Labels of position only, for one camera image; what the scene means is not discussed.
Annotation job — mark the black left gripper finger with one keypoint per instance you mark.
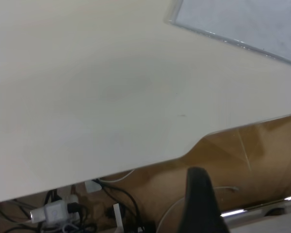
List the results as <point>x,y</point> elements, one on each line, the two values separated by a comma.
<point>201,206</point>

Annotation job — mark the clear plastic zipper bag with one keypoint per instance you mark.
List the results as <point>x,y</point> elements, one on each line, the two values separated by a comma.
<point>232,21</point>

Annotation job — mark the small white plug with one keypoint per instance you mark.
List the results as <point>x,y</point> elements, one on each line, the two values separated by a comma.
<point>92,187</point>

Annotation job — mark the black plug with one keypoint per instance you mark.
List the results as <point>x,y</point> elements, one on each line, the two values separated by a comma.
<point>74,207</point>

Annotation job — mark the white power strip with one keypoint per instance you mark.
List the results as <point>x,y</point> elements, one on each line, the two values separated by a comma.
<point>72,197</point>

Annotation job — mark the white cube power adapter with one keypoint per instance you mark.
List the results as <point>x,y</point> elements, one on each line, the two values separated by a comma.
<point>54,211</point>

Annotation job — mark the white paper sheets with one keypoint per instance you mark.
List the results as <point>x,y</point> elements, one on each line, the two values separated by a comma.
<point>257,24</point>

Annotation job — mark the chrome metal rail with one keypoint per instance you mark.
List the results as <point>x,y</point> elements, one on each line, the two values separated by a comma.
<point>262,205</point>

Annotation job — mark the white upright bracket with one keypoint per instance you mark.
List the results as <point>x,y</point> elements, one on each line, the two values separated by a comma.
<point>118,218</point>

